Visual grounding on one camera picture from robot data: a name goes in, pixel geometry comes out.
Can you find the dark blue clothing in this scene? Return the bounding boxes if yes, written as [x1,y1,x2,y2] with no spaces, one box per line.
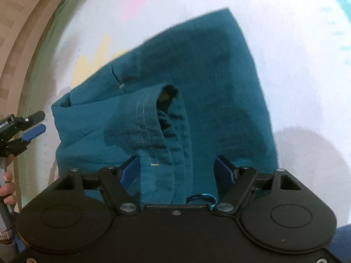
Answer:
[328,221,351,263]

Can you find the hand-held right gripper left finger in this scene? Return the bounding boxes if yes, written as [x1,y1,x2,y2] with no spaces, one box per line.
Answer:
[52,156,139,215]

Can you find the person's left hand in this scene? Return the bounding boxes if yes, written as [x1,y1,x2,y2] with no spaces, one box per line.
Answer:
[0,169,17,206]

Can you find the teal pants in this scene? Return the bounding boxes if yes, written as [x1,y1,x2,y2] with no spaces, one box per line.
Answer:
[51,8,279,206]

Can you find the white printed bed sheet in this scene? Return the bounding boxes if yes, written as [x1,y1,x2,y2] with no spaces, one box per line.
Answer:
[16,0,351,232]

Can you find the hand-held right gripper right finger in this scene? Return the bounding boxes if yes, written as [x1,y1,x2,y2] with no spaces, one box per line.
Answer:
[214,156,305,214]

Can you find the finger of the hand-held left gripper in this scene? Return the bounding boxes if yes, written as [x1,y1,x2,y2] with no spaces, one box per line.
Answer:
[0,124,47,157]
[16,111,46,129]

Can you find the wooden bed frame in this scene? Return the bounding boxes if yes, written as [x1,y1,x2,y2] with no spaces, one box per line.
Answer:
[11,0,74,214]

